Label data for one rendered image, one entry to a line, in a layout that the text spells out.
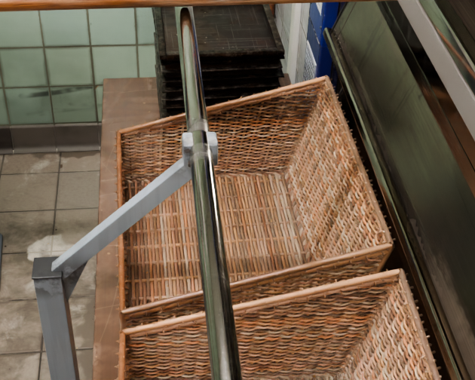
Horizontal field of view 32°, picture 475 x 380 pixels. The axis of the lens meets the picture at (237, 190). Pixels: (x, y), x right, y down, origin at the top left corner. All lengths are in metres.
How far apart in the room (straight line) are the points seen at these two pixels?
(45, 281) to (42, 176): 1.75
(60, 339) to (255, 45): 0.91
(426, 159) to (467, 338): 0.32
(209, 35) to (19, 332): 1.01
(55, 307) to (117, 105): 1.05
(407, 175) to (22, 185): 1.79
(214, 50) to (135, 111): 0.39
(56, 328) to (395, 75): 0.72
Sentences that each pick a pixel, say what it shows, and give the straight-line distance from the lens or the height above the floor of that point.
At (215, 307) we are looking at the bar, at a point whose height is 1.17.
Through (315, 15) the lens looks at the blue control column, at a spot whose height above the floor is 0.90.
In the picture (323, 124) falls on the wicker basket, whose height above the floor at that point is 0.79.
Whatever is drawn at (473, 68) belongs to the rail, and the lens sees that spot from 0.76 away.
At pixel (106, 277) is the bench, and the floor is 0.58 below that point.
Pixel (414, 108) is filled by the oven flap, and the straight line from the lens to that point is 1.42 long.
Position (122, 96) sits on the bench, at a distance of 2.27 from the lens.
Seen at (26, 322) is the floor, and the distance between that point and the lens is 2.47.
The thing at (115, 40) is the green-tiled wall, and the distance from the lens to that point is 2.84.
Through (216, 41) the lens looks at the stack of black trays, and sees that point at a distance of 1.97.
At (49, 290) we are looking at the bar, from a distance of 1.25.
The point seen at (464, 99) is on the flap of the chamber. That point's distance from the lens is 0.77.
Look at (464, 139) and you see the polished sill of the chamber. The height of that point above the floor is 1.15.
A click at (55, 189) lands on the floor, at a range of 2.90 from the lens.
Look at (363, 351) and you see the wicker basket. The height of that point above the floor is 0.68.
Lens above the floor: 1.81
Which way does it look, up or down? 39 degrees down
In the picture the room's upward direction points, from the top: 2 degrees clockwise
